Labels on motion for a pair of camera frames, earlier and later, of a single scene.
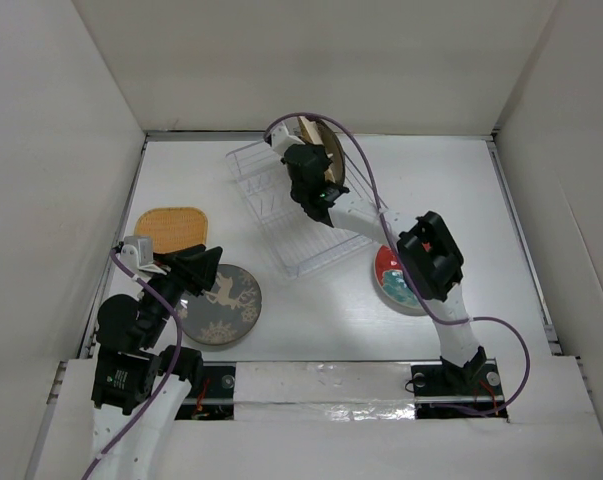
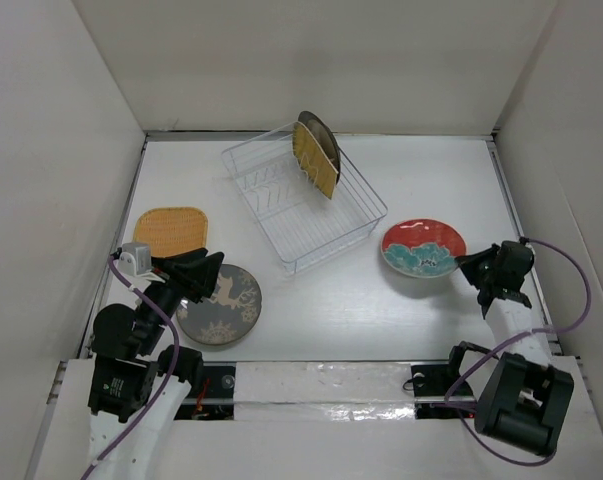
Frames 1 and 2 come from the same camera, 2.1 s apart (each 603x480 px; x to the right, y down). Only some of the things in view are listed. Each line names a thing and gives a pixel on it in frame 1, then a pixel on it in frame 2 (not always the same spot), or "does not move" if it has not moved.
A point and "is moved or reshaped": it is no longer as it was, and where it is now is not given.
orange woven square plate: x=172 y=227 does not move
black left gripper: x=193 y=267 does not move
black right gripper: x=317 y=149 to x=468 y=263
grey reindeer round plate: x=225 y=313 does not move
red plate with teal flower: x=392 y=280 is moved or reshaped
